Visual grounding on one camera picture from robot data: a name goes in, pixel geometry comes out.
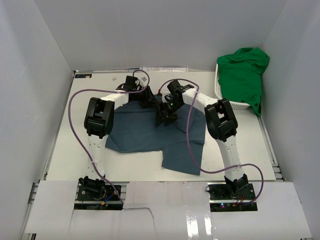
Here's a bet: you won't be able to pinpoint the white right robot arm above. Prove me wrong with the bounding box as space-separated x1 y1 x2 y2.
155 78 249 200

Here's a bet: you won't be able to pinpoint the green t shirt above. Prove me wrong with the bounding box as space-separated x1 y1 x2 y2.
216 47 270 117

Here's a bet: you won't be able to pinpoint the papers behind table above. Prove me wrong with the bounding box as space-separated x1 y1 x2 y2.
139 67 189 73

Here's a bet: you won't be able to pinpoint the white plastic basket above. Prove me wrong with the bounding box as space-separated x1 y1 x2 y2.
213 62 252 111

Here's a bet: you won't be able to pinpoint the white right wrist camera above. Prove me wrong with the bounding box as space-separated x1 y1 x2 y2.
160 92 173 103

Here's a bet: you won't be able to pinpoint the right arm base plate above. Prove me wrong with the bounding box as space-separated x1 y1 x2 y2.
205 183 258 213

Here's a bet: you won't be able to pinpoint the black label sticker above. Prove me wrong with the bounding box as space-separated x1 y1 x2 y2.
74 74 92 79

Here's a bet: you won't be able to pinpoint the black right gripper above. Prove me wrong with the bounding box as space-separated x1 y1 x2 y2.
155 98 184 127

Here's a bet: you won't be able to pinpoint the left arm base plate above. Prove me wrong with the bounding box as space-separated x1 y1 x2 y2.
74 184 123 211

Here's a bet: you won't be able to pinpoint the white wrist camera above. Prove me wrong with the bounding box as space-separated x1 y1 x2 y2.
160 92 173 103
139 76 148 86

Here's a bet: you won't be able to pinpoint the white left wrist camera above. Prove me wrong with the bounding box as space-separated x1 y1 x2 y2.
139 76 148 86

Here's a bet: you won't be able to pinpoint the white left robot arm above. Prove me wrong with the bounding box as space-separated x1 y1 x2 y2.
79 75 151 200

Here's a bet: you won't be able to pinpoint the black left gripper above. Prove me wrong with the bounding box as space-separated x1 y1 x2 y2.
133 85 158 109

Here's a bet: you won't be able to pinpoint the blue t shirt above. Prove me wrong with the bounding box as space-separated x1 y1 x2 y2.
105 101 206 176

